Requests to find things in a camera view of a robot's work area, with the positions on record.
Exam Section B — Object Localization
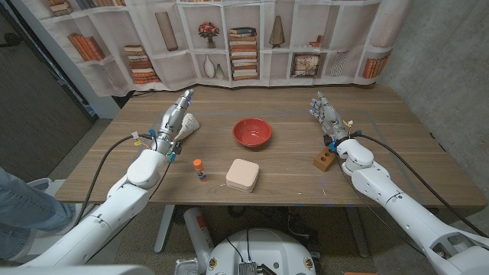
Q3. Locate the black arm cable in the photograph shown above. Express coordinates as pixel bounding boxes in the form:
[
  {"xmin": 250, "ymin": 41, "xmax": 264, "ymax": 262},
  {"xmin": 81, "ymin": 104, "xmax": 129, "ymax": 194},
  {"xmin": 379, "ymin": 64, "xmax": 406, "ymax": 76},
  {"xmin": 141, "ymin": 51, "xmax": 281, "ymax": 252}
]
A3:
[
  {"xmin": 72, "ymin": 132, "xmax": 154, "ymax": 230},
  {"xmin": 350, "ymin": 131, "xmax": 489, "ymax": 238}
]

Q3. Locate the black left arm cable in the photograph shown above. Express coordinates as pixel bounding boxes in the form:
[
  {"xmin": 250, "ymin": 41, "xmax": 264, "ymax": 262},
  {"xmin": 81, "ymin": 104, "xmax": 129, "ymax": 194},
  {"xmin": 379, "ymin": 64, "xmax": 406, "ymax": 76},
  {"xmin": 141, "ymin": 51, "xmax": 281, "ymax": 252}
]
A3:
[{"xmin": 72, "ymin": 132, "xmax": 154, "ymax": 230}]

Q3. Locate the grey table leg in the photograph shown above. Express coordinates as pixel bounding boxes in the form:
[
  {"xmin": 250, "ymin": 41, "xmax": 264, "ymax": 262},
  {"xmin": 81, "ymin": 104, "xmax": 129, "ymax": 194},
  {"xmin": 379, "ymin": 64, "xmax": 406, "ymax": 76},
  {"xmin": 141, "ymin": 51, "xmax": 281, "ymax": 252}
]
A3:
[
  {"xmin": 345, "ymin": 207, "xmax": 371, "ymax": 259},
  {"xmin": 154, "ymin": 205, "xmax": 176, "ymax": 254}
]

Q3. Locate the beige square jewelry box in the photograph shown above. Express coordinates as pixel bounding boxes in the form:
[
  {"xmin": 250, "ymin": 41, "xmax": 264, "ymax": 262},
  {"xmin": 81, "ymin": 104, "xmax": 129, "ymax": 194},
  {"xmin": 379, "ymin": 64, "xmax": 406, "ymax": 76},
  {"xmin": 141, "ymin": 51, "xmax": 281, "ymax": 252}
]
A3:
[{"xmin": 225, "ymin": 158, "xmax": 261, "ymax": 194}]

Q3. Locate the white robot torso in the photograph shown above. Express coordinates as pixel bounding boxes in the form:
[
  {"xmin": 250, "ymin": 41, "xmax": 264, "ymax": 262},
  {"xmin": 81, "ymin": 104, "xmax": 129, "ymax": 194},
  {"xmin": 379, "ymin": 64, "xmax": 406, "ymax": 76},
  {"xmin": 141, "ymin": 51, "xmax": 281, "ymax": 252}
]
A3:
[{"xmin": 206, "ymin": 228, "xmax": 317, "ymax": 275}]

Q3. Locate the orange cap glue stick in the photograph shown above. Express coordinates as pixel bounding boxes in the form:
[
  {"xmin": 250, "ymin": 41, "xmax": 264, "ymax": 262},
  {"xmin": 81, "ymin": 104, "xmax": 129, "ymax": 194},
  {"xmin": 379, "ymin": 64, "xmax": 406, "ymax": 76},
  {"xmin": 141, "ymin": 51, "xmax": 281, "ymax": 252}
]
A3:
[{"xmin": 193, "ymin": 158, "xmax": 208, "ymax": 183}]

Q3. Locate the brown wooden toy brick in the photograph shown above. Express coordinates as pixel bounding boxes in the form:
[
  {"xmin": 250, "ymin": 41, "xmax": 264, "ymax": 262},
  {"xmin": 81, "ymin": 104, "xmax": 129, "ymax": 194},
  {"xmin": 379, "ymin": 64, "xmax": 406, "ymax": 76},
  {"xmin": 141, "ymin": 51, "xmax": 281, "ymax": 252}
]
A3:
[{"xmin": 313, "ymin": 147, "xmax": 337, "ymax": 173}]

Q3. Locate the printed bookshelf backdrop cloth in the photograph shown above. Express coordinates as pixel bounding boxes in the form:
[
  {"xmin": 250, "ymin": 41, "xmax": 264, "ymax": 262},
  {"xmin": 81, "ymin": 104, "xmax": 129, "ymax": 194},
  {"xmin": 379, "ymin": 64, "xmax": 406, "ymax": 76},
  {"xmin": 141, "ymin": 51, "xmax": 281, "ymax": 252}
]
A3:
[{"xmin": 21, "ymin": 0, "xmax": 416, "ymax": 98}]

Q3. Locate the white leaf print pen bag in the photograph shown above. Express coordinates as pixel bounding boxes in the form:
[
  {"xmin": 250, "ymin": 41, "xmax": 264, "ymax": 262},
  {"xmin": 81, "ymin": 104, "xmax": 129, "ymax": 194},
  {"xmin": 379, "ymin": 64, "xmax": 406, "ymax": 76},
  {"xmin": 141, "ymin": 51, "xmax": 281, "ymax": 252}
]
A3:
[{"xmin": 173, "ymin": 112, "xmax": 201, "ymax": 143}]

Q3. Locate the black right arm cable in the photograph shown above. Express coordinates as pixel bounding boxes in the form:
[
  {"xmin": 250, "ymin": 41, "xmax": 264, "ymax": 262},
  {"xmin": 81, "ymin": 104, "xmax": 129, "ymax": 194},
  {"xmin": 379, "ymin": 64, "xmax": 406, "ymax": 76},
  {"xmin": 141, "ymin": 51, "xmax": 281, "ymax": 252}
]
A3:
[{"xmin": 350, "ymin": 131, "xmax": 489, "ymax": 238}]

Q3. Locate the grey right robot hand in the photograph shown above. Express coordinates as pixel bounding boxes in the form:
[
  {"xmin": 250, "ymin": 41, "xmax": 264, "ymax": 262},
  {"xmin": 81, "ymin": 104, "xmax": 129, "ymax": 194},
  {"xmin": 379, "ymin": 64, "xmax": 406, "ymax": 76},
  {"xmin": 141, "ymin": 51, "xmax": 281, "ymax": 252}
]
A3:
[{"xmin": 309, "ymin": 91, "xmax": 350, "ymax": 144}]

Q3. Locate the red bowl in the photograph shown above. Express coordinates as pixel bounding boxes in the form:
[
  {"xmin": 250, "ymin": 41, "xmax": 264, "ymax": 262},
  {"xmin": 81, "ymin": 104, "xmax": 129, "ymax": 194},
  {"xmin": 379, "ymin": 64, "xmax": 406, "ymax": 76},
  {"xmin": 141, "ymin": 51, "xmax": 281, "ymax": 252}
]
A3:
[{"xmin": 232, "ymin": 118, "xmax": 273, "ymax": 148}]

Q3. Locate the person leg in jeans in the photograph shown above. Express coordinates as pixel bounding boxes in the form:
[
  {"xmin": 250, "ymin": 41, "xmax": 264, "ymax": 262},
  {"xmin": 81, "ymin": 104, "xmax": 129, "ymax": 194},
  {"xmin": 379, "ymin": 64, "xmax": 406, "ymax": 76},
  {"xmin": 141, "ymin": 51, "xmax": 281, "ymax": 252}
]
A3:
[{"xmin": 0, "ymin": 167, "xmax": 76, "ymax": 260}]

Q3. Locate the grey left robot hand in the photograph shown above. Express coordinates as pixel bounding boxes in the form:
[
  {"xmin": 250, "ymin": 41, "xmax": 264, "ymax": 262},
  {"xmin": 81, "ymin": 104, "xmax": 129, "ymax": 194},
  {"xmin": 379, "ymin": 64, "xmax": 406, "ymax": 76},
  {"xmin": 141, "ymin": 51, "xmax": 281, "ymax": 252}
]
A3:
[{"xmin": 151, "ymin": 89, "xmax": 195, "ymax": 156}]

